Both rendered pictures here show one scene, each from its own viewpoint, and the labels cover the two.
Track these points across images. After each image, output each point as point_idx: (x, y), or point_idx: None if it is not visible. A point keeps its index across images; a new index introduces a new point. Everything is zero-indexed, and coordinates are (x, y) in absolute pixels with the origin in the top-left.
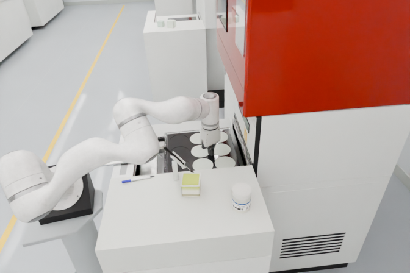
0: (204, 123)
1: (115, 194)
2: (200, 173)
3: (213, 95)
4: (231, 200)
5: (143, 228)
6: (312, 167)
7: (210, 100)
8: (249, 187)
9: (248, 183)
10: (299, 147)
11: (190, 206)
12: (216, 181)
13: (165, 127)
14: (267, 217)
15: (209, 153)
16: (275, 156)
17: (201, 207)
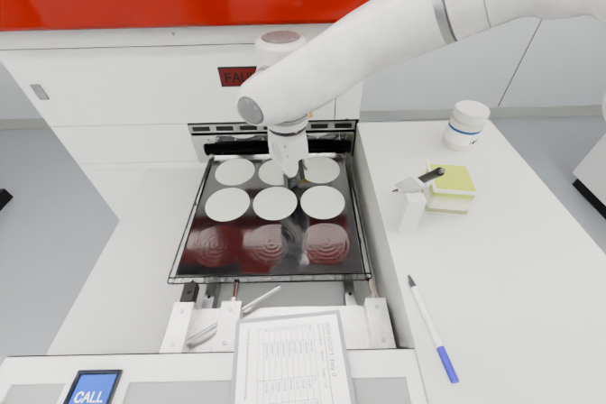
0: (300, 116)
1: (516, 403)
2: (430, 162)
3: (283, 32)
4: (446, 151)
5: (592, 294)
6: None
7: (305, 37)
8: (465, 100)
9: (401, 130)
10: None
11: (482, 205)
12: (404, 164)
13: (90, 307)
14: None
15: (297, 184)
16: None
17: (479, 188)
